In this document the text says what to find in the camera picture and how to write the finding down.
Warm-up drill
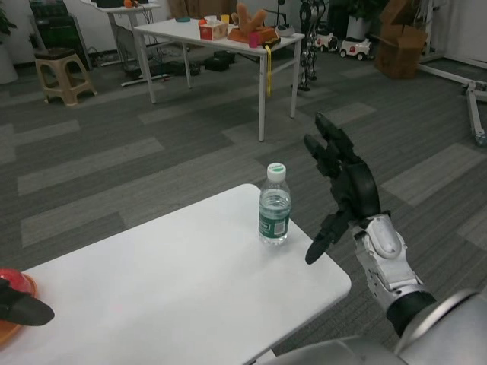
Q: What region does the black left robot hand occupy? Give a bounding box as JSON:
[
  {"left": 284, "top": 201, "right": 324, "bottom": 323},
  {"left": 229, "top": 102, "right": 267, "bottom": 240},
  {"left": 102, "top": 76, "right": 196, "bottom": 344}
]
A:
[{"left": 0, "top": 279, "right": 56, "bottom": 327}]

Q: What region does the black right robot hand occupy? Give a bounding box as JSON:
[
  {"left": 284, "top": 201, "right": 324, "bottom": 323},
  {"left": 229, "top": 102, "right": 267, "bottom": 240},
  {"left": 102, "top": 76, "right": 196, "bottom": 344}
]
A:
[{"left": 304, "top": 112, "right": 382, "bottom": 265}]

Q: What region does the clear water bottle green label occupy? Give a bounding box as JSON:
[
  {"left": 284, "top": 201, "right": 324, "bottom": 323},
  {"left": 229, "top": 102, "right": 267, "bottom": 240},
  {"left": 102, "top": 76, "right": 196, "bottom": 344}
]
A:
[{"left": 258, "top": 162, "right": 293, "bottom": 246}]

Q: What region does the orange plate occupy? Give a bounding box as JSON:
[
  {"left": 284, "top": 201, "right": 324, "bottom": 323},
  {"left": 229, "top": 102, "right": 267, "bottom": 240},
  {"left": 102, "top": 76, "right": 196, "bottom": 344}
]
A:
[{"left": 0, "top": 275, "right": 38, "bottom": 345}]

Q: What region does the red dome-shaped object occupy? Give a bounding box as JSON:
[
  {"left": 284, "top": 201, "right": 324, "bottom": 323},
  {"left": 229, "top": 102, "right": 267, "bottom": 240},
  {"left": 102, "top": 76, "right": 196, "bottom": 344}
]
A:
[{"left": 0, "top": 268, "right": 27, "bottom": 296}]

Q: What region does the open brown cardboard box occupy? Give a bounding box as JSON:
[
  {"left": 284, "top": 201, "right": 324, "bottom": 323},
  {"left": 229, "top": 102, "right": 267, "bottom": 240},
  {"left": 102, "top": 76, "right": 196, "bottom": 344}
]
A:
[{"left": 374, "top": 0, "right": 429, "bottom": 80}]

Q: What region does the white toy car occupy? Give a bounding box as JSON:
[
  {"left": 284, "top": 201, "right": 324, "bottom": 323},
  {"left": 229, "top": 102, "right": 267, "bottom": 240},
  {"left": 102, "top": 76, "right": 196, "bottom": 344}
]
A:
[
  {"left": 315, "top": 32, "right": 339, "bottom": 53},
  {"left": 339, "top": 36, "right": 373, "bottom": 61}
]

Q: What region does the humanoid robot on stand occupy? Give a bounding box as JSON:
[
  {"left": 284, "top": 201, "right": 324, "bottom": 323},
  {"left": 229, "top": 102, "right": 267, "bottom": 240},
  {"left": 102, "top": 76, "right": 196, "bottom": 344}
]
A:
[{"left": 298, "top": 0, "right": 328, "bottom": 92}]

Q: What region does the white pot with plant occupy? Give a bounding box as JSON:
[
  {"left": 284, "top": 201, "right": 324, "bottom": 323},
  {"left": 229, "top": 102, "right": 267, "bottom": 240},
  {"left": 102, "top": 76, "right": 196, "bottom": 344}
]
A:
[{"left": 330, "top": 0, "right": 385, "bottom": 41}]

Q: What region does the yellow tape measure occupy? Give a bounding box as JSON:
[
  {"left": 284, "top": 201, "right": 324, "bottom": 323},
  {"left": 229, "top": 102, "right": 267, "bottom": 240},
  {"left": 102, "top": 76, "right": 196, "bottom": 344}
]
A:
[{"left": 262, "top": 36, "right": 282, "bottom": 98}]

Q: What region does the black case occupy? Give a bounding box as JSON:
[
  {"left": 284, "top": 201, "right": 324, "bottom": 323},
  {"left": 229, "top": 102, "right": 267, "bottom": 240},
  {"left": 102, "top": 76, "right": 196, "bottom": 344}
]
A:
[{"left": 204, "top": 51, "right": 235, "bottom": 72}]

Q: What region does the brown plush toy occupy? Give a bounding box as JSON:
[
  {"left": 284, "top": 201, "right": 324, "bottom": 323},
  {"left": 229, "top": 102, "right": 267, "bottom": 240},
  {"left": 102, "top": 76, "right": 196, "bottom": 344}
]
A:
[{"left": 231, "top": 2, "right": 267, "bottom": 33}]

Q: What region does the red and white tissue box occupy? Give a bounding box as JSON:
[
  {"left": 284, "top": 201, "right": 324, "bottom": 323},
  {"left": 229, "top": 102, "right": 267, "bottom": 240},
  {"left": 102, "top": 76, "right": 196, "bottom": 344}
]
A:
[{"left": 199, "top": 19, "right": 230, "bottom": 41}]

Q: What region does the beige plastic stool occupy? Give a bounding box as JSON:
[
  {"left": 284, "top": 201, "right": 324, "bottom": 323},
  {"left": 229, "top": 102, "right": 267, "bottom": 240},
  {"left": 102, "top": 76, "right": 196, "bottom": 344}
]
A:
[{"left": 34, "top": 48, "right": 98, "bottom": 106}]

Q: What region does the long white table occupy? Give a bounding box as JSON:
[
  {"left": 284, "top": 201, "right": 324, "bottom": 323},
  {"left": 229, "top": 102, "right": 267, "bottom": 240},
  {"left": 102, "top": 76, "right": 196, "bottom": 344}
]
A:
[{"left": 133, "top": 17, "right": 306, "bottom": 142}]

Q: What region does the black cabinet with green door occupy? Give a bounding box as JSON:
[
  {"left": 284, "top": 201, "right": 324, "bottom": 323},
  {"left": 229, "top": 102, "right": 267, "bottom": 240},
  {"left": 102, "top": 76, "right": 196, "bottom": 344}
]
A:
[{"left": 37, "top": 13, "right": 92, "bottom": 71}]

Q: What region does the small white desk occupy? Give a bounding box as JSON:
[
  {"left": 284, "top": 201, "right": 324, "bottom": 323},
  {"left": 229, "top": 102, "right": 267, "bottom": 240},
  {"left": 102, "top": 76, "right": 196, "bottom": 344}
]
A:
[{"left": 89, "top": 0, "right": 172, "bottom": 87}]

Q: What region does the white metal stand frame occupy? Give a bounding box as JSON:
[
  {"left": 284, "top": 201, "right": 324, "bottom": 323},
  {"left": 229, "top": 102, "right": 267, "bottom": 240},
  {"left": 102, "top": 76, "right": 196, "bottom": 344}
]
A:
[{"left": 416, "top": 49, "right": 487, "bottom": 146}]

